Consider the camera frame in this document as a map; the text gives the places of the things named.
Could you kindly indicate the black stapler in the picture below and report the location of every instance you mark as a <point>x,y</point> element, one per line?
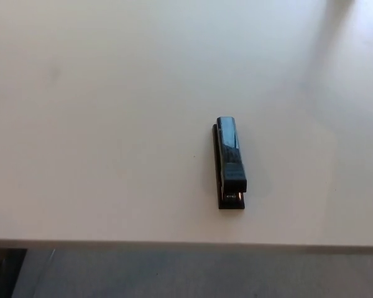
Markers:
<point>230,149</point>

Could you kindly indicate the dark table leg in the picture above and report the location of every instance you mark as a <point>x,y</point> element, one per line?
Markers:
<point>3,273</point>

